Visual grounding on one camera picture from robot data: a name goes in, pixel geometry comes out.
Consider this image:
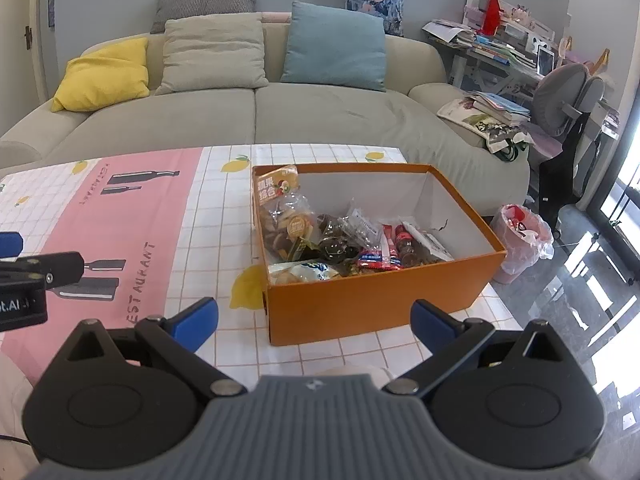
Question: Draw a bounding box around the cluttered desk with books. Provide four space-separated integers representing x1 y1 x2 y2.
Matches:
422 0 556 68

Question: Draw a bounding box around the blue pillow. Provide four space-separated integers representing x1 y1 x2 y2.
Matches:
280 1 388 92

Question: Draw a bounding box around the beige pillow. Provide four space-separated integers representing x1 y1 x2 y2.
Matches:
155 14 270 96

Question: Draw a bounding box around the white door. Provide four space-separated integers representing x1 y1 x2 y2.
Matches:
0 0 53 121

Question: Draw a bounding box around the cola bottle candy packet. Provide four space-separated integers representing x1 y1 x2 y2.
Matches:
392 224 426 267

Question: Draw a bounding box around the figure print pillow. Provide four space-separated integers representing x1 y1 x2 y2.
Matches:
344 0 406 37

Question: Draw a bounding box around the white label snack packet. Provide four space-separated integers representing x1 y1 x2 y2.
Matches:
414 230 455 263

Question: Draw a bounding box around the beige sofa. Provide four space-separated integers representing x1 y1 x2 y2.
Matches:
0 10 531 191

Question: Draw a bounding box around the red paper bag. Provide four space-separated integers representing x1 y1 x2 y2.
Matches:
482 0 503 36

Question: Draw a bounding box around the trash bin with pink bag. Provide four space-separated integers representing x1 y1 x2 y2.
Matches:
489 203 555 283

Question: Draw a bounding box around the stack of books on sofa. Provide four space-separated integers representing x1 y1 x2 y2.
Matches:
437 91 531 136

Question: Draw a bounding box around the grey office chair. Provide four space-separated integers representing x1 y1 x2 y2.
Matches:
527 62 621 226

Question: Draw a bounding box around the blue white small snack packet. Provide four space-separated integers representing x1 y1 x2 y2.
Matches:
345 207 386 248

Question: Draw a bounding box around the grey pillow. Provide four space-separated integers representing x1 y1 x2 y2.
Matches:
150 0 257 35

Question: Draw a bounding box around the yellow pillow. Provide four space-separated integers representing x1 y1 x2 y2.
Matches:
51 37 151 113

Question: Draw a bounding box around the orange dried fruit packet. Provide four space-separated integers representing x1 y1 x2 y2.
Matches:
255 165 321 261

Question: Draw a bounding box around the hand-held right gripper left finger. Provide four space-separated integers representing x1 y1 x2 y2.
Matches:
54 297 248 397

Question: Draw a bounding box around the red snack packet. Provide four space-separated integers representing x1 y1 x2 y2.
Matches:
356 225 403 271

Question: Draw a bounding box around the dark green snack packet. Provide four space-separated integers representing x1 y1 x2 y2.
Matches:
310 212 361 266

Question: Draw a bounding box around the white desk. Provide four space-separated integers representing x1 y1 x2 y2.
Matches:
422 20 556 93

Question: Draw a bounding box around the orange cardboard box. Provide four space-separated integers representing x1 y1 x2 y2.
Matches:
251 162 508 347

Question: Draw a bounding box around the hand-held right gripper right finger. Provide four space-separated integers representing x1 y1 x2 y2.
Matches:
382 299 577 397

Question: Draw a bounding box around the yellow chips packet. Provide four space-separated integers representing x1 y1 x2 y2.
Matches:
267 260 343 286

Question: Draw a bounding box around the white green tote bag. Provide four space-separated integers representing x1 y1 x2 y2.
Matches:
482 127 533 163

